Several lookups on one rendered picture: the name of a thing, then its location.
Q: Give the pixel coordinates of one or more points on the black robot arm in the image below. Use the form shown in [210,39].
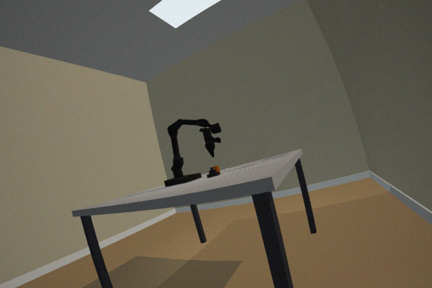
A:
[178,162]

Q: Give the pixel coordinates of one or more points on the dark grey round pedestal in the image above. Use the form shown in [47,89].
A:
[212,173]

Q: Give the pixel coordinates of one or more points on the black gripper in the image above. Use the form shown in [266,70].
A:
[209,145]

